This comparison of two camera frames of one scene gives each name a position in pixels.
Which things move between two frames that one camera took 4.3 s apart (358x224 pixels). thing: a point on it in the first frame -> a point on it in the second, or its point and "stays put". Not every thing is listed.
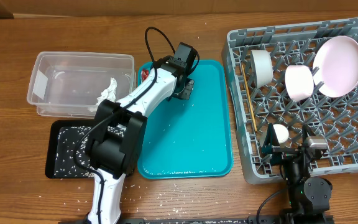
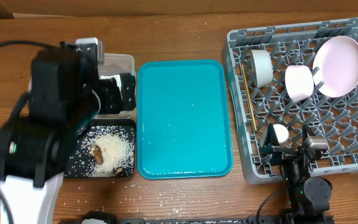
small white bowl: x=299 y=82 stays put
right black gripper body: x=288 y=154 stays put
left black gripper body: x=187 y=90 -> x=109 y=101
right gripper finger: x=271 y=139 stays put
